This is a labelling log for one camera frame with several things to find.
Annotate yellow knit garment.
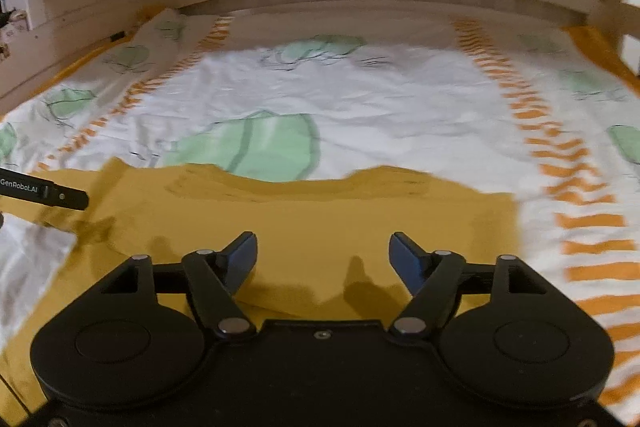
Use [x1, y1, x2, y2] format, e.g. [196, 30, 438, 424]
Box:
[5, 157, 523, 408]

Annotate white printed blanket orange stripes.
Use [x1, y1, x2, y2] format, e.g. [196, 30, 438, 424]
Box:
[0, 9, 640, 408]

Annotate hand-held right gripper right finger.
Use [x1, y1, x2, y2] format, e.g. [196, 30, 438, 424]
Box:
[389, 231, 549, 339]

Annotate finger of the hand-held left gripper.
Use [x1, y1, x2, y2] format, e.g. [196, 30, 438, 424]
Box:
[44, 185, 90, 211]

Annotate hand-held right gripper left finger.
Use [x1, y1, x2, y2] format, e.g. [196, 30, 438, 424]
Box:
[100, 231, 259, 339]

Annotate yellow bed sheet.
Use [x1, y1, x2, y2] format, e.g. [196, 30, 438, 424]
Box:
[45, 7, 640, 80]

